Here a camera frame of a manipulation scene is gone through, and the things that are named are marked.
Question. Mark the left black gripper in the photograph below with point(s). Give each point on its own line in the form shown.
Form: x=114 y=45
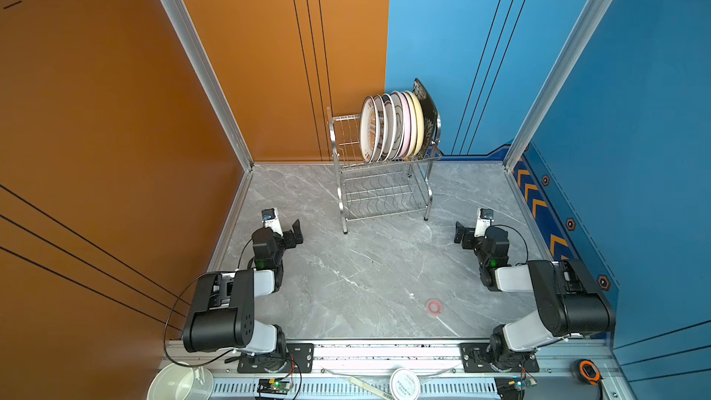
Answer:
x=290 y=243

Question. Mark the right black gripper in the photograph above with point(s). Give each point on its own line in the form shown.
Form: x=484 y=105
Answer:
x=468 y=236

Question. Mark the steel two-tier dish rack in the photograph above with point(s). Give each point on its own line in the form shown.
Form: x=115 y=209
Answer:
x=367 y=191

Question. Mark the black floral square plate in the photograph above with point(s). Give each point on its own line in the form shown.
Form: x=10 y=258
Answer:
x=432 y=120

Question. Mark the yellow round plate with bear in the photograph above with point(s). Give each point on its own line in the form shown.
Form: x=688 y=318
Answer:
x=419 y=123

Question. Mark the cream round plate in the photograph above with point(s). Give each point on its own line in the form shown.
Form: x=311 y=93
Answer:
x=412 y=125

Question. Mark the white plate red characters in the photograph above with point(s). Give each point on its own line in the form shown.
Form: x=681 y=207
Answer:
x=380 y=129

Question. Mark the pink round plate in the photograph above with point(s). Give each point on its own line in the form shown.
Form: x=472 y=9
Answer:
x=405 y=124

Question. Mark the white plate orange sunburst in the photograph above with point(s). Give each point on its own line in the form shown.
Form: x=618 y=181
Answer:
x=367 y=137

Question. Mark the white plate dark green rim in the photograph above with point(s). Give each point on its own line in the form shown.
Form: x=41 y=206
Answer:
x=389 y=127

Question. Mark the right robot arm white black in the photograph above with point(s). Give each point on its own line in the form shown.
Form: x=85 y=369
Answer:
x=568 y=301

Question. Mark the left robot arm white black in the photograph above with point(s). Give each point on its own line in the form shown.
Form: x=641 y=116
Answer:
x=223 y=311

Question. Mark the green circuit board left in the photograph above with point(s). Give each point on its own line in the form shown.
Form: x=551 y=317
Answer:
x=275 y=389

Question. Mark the green circuit board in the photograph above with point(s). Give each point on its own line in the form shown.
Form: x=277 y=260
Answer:
x=514 y=388
x=275 y=389

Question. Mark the green circuit board right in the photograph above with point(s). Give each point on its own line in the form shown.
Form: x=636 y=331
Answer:
x=514 y=388

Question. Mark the orange black tape measure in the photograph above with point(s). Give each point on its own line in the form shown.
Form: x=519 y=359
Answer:
x=585 y=371

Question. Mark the wooden stick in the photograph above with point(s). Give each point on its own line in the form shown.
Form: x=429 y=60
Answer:
x=370 y=388

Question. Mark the clear plastic measuring cup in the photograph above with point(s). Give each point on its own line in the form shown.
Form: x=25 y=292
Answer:
x=180 y=383

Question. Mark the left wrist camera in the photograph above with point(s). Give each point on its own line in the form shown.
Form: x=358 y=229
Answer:
x=270 y=219

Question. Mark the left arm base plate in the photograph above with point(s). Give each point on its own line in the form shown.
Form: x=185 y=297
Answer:
x=298 y=357

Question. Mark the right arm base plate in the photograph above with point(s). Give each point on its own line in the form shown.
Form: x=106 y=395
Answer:
x=479 y=358

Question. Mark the aluminium front rail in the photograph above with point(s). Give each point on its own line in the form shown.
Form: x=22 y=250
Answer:
x=439 y=367

